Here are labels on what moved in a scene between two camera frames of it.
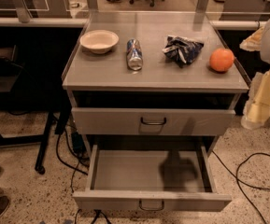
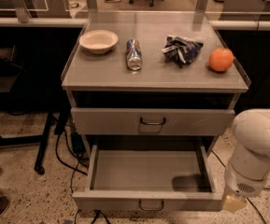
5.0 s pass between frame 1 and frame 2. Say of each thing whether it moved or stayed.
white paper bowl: stayed
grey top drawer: stayed
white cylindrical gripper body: moved
